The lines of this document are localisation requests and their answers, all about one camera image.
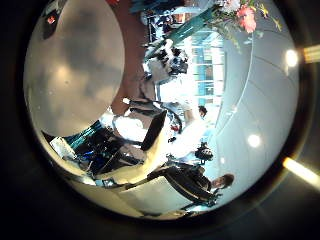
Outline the bouquet with teal wrapping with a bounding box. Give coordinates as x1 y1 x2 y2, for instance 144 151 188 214
165 0 283 54

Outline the black monitor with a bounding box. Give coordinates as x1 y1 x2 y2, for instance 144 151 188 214
139 109 168 153

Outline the person in white shirt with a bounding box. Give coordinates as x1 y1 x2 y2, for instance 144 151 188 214
171 105 210 158

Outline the black camera on tripod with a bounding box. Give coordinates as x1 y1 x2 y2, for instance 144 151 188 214
194 142 215 162

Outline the teal metal table frame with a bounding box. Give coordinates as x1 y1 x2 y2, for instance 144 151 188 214
63 120 107 150

